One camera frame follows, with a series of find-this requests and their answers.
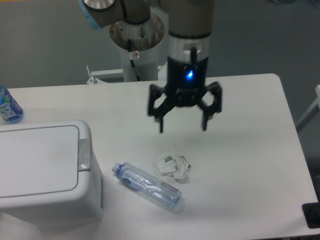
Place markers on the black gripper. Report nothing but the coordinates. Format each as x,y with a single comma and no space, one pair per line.
185,87

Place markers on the white push-button trash can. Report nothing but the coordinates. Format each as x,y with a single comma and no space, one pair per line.
49,174

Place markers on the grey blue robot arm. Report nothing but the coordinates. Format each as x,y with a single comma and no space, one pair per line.
165,42

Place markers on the crumpled white paper wrapper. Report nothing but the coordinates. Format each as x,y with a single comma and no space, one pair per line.
173,164

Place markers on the empty clear plastic bottle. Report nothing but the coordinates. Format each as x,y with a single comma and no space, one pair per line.
152,187

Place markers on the black device at table edge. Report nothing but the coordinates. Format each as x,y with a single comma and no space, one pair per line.
312,214

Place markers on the blue labelled water bottle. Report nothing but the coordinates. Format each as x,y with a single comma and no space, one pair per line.
10,111

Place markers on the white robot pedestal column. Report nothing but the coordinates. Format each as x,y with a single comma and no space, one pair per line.
138,47

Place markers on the white pedestal base frame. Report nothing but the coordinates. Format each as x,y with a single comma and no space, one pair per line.
117,75

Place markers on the white frame at right edge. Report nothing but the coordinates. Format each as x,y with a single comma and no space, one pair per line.
310,112

